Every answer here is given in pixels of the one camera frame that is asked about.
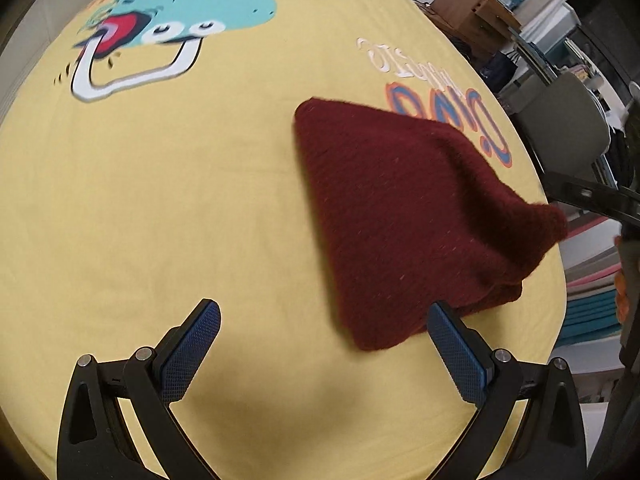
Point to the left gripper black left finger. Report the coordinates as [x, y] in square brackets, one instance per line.
[94, 441]

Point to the dark red knitted sweater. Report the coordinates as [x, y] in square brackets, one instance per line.
[410, 213]

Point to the person's right hand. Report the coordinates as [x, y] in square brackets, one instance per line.
[626, 281]

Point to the grey-green chair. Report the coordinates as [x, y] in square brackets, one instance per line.
[562, 126]

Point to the wooden drawer cabinet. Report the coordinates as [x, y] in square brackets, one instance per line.
[485, 26]

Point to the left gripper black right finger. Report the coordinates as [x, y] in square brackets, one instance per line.
[550, 442]

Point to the yellow dinosaur print bedspread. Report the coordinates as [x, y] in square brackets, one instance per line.
[119, 215]

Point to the black bag on floor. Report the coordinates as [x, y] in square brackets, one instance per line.
[499, 70]

